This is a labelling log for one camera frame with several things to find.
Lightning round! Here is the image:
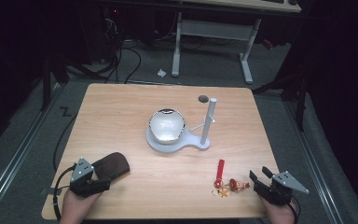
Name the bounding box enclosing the white-legged desk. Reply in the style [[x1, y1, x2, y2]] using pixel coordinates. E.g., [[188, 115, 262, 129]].
[[167, 0, 302, 85]]

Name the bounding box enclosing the white bowl with silver rim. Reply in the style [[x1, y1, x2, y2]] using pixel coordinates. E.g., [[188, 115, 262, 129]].
[[147, 107, 186, 146]]

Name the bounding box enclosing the black floor cable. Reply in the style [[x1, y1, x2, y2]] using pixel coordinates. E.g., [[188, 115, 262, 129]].
[[52, 112, 79, 173]]

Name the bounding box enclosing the red keychain with doll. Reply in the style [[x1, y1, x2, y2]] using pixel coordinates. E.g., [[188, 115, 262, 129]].
[[211, 159, 251, 198]]

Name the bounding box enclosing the person's right hand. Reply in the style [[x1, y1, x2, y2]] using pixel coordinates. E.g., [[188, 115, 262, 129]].
[[258, 195, 298, 224]]

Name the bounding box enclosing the person's left hand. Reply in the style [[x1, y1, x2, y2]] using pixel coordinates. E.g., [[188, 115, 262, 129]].
[[59, 189, 103, 224]]

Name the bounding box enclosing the metal floor rail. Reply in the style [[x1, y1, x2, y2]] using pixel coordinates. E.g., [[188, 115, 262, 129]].
[[282, 99, 345, 224], [0, 83, 65, 224]]

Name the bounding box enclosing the bundle of black floor cables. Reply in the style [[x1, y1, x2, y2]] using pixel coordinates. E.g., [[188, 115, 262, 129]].
[[103, 17, 143, 85]]

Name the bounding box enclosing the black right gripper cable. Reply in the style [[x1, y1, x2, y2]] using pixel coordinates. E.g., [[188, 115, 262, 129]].
[[287, 194, 302, 224]]

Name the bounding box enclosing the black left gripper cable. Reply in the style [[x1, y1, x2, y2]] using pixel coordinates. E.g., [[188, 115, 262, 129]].
[[52, 163, 76, 222]]

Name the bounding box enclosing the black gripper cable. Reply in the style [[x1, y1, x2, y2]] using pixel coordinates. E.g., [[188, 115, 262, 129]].
[[287, 194, 302, 224], [52, 163, 76, 222]]

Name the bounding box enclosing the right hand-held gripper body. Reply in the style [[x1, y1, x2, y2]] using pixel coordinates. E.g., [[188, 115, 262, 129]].
[[254, 170, 310, 206]]

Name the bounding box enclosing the white key stand with post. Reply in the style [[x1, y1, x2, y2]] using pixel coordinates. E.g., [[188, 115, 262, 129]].
[[145, 97, 218, 154]]

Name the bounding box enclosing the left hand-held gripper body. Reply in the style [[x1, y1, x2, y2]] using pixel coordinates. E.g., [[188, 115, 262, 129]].
[[69, 157, 111, 198]]

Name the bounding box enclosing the black metal stand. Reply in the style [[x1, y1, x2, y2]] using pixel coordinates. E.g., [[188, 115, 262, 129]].
[[39, 54, 71, 112], [252, 69, 310, 133]]

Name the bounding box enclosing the dark brown pouch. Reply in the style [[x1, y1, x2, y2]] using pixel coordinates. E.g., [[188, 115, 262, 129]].
[[91, 151, 131, 182]]

